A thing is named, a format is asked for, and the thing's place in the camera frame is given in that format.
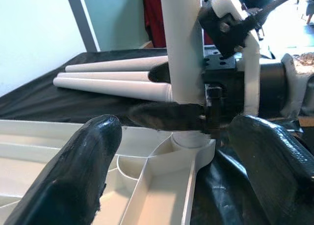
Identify dark grey wall trim strip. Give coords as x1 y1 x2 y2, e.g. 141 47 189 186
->
64 0 101 53

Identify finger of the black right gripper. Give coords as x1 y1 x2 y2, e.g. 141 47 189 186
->
149 62 170 84
129 103 206 132

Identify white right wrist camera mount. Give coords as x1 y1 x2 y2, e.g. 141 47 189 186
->
198 0 261 116

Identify black plastic table cover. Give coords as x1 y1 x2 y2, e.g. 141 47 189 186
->
0 48 314 225

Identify dark red cloth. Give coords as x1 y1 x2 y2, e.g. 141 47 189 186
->
143 0 216 49

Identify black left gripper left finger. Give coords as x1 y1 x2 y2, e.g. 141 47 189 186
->
4 114 123 225

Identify white plastic table top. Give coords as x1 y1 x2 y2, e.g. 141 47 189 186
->
0 119 216 225

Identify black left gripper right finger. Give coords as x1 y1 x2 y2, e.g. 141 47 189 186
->
228 114 314 225

